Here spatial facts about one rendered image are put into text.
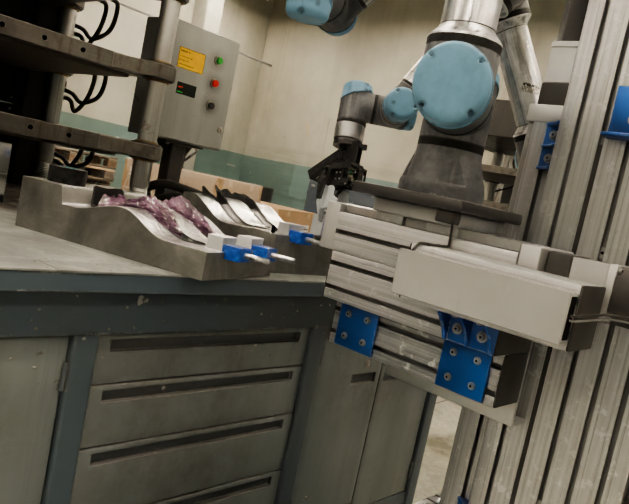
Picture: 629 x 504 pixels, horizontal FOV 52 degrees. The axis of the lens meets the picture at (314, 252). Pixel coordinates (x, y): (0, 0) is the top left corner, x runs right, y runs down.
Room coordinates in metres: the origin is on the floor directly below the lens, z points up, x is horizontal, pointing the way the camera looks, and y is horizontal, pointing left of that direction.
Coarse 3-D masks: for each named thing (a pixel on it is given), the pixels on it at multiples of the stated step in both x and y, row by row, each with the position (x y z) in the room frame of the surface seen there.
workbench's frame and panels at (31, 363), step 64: (0, 320) 1.01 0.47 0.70; (64, 320) 1.09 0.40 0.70; (128, 320) 1.19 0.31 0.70; (192, 320) 1.30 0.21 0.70; (256, 320) 1.43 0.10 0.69; (320, 320) 1.60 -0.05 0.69; (0, 384) 1.04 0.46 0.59; (64, 384) 1.11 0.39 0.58; (128, 384) 1.22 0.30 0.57; (192, 384) 1.35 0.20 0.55; (256, 384) 1.48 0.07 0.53; (320, 384) 1.66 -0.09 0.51; (384, 384) 1.88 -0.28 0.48; (0, 448) 1.05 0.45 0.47; (64, 448) 1.13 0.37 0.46; (128, 448) 1.25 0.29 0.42; (192, 448) 1.36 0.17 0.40; (256, 448) 1.51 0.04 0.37; (320, 448) 1.70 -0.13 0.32; (384, 448) 1.93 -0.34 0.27
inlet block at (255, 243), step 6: (240, 240) 1.35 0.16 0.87; (246, 240) 1.34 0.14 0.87; (252, 240) 1.34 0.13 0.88; (258, 240) 1.36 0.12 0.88; (246, 246) 1.34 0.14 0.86; (252, 246) 1.34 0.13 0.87; (258, 246) 1.34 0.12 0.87; (264, 246) 1.36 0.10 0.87; (258, 252) 1.34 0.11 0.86; (264, 252) 1.33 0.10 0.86; (270, 252) 1.34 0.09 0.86; (276, 252) 1.36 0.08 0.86; (270, 258) 1.34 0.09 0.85; (276, 258) 1.34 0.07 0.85; (282, 258) 1.33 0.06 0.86; (288, 258) 1.32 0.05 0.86; (294, 258) 1.32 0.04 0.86
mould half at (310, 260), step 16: (192, 192) 1.69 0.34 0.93; (208, 208) 1.64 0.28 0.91; (240, 208) 1.74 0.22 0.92; (224, 224) 1.59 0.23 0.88; (240, 224) 1.62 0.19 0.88; (256, 224) 1.70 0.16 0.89; (272, 224) 1.76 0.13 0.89; (272, 240) 1.47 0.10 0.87; (288, 240) 1.50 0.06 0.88; (288, 256) 1.51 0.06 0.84; (304, 256) 1.55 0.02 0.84; (320, 256) 1.59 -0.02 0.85; (272, 272) 1.48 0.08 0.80; (288, 272) 1.52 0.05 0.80; (304, 272) 1.56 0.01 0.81; (320, 272) 1.60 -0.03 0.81
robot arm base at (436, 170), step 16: (432, 144) 1.12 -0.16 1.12; (448, 144) 1.11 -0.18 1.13; (464, 144) 1.11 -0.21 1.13; (416, 160) 1.13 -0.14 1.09; (432, 160) 1.11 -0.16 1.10; (448, 160) 1.10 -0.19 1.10; (464, 160) 1.10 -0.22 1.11; (480, 160) 1.13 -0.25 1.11; (416, 176) 1.11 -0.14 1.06; (432, 176) 1.10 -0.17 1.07; (448, 176) 1.10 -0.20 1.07; (464, 176) 1.10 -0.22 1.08; (480, 176) 1.12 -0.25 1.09; (432, 192) 1.09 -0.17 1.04; (448, 192) 1.09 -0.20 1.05; (464, 192) 1.09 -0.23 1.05; (480, 192) 1.12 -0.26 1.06
